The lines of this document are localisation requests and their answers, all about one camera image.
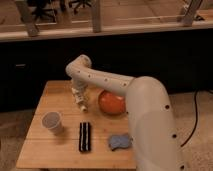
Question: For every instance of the grey paper cup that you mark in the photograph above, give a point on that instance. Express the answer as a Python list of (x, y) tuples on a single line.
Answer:
[(52, 122)]

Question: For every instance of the orange ceramic bowl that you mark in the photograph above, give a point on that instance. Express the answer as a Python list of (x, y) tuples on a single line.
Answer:
[(110, 103)]

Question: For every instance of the black office chair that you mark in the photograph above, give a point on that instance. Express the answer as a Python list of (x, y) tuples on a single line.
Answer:
[(40, 10), (79, 3)]

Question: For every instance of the blue sponge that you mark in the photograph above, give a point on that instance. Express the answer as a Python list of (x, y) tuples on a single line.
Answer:
[(119, 142)]

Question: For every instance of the wooden table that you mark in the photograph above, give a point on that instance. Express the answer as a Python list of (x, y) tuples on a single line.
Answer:
[(42, 149)]

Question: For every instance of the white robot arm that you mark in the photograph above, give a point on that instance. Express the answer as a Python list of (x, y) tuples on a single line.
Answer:
[(155, 141)]

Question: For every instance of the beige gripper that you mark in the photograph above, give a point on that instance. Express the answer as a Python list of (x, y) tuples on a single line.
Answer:
[(78, 89)]

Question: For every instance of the black white striped cloth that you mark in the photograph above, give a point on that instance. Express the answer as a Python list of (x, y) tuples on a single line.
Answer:
[(85, 137)]

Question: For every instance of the white labelled bottle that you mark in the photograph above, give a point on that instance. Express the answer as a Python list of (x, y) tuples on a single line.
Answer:
[(81, 100)]

